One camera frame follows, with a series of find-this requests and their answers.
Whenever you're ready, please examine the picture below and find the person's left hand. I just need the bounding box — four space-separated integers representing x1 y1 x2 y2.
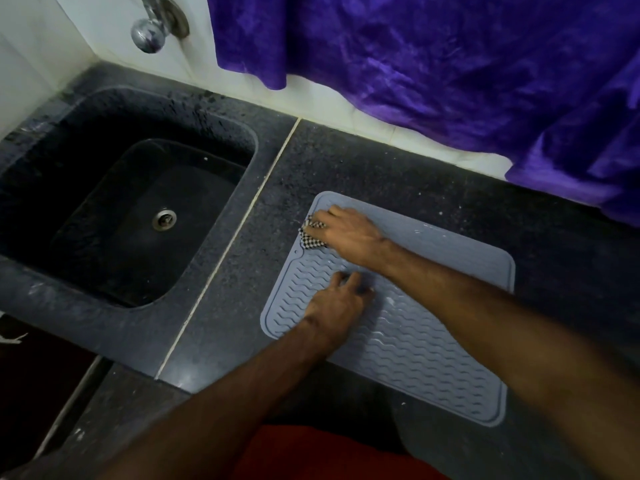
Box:
301 271 376 351

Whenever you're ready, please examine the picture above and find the chrome wall tap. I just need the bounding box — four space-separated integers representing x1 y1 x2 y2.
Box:
129 0 191 55

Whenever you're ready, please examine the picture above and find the person's right hand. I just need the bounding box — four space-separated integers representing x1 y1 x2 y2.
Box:
310 204 397 271

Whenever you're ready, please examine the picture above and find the person's red garment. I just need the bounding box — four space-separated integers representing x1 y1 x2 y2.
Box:
226 424 452 480

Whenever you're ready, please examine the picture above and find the black white checkered cloth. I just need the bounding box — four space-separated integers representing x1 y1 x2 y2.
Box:
297 214 331 250

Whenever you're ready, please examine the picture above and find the grey ribbed silicone mat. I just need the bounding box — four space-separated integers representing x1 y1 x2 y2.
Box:
259 190 517 429

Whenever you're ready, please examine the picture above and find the person's right forearm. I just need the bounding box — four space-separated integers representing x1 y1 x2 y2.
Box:
379 239 640 480

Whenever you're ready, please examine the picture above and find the black stone sink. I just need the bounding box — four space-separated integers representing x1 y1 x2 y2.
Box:
0 84 259 310

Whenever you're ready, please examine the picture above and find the purple cloth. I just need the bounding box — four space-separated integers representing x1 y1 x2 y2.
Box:
205 0 640 229

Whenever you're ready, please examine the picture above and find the metal sink drain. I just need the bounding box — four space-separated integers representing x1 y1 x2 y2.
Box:
151 208 179 233

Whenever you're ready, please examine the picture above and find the person's left forearm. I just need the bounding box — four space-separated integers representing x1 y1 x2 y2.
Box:
93 318 335 480

